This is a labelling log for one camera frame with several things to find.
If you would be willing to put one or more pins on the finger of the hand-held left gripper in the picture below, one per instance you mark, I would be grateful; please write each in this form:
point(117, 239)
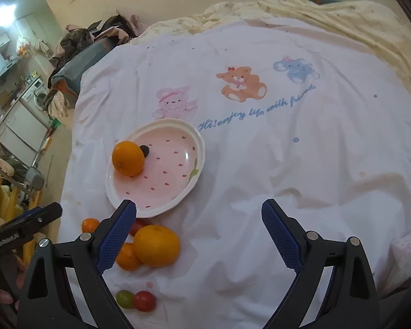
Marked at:
point(41, 217)
point(20, 215)

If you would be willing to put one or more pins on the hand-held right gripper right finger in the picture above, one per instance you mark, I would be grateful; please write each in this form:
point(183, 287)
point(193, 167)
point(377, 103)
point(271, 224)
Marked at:
point(281, 236)

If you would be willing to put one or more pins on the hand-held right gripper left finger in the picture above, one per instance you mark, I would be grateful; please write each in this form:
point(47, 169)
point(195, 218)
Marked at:
point(111, 246)

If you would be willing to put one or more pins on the small mandarin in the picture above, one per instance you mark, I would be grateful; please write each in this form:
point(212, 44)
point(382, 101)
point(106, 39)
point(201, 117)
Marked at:
point(89, 225)
point(128, 259)

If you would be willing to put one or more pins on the red cherry tomato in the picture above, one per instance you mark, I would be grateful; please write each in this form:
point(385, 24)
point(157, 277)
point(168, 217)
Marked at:
point(145, 301)
point(139, 226)

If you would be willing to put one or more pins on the large yellowish orange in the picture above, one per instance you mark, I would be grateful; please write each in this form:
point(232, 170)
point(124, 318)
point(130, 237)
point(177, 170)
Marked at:
point(157, 246)

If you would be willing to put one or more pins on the green cherry tomato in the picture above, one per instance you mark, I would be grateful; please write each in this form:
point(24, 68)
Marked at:
point(124, 299)

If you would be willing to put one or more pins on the pink dotted plate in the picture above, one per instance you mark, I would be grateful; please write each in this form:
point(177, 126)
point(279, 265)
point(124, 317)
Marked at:
point(171, 171)

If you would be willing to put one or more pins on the person's left hand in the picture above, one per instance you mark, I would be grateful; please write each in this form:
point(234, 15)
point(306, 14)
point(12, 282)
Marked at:
point(0, 295)

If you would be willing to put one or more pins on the wooden rack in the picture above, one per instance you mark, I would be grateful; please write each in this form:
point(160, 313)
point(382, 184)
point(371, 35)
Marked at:
point(3, 202)

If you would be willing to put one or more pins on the grey metal box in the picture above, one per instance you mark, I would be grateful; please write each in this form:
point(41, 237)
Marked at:
point(34, 178)

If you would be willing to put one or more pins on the white printed blanket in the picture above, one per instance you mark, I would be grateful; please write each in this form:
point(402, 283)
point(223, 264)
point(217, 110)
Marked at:
point(294, 178)

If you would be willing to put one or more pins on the white cabinet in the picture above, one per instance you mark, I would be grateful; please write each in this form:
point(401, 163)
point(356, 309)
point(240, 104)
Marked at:
point(20, 130)

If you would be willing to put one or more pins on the green box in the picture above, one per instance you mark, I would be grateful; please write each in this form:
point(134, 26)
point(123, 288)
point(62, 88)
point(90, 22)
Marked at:
point(56, 124)

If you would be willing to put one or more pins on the blueberry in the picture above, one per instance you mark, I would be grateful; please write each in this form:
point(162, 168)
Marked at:
point(144, 149)

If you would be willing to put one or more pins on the floral cloth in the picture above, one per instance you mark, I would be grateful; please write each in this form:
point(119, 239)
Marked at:
point(59, 104)

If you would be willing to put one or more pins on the white washing machine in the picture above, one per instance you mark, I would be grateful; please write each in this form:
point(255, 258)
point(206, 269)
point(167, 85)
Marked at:
point(37, 94)

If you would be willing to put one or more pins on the pink dotted cloth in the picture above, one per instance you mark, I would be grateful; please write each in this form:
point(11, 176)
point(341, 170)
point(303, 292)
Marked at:
point(409, 257)

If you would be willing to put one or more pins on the blue-grey cushion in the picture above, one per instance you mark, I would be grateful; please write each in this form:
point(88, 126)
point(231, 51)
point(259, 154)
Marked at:
point(75, 63)

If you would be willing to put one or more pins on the pile of clothes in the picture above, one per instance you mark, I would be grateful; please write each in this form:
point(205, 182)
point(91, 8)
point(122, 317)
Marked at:
point(78, 37)

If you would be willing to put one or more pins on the pale yellow blanket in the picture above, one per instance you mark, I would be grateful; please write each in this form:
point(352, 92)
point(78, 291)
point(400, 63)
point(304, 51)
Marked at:
point(363, 20)

